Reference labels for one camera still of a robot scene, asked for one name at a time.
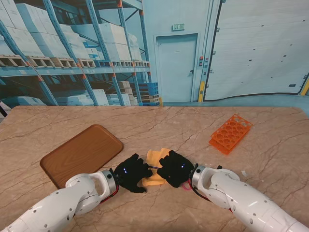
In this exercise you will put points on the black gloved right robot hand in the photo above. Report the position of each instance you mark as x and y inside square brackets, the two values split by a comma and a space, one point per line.
[176, 169]

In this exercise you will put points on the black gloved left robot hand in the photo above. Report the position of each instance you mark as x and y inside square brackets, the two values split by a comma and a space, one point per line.
[132, 171]

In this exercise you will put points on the yellow cloth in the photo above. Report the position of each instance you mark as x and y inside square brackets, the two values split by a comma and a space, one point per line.
[153, 157]

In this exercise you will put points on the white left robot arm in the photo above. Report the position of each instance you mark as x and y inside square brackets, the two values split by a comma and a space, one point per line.
[67, 205]

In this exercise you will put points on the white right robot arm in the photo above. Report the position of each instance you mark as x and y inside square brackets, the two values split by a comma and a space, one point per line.
[241, 203]

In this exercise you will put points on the pink rubber band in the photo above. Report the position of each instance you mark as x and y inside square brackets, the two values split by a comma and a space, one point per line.
[185, 188]

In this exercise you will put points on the brown wooden tray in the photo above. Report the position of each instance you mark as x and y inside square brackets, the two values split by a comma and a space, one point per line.
[79, 149]

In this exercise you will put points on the orange test tube rack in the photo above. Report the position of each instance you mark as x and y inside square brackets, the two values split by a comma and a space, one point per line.
[231, 135]

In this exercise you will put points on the small white paper scrap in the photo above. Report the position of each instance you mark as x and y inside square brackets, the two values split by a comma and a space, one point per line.
[244, 172]

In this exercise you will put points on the printed warehouse backdrop banner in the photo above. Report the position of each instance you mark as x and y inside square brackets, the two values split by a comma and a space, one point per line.
[154, 48]

